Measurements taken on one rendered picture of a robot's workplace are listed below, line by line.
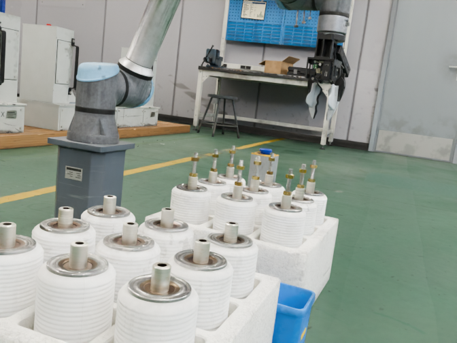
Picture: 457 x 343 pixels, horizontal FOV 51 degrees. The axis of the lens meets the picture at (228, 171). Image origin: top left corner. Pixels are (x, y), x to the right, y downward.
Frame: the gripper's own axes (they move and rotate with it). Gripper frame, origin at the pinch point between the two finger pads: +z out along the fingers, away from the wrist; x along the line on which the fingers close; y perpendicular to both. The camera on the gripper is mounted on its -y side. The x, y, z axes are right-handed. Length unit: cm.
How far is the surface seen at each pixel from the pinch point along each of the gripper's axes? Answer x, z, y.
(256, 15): -247, -100, -428
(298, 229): 7.3, 24.5, 25.8
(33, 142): -217, 44, -85
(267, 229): 1.3, 25.5, 28.5
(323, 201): 4.6, 22.4, 1.9
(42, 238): -15, 22, 75
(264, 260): 2.9, 31.6, 31.8
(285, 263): 7.6, 30.8, 31.2
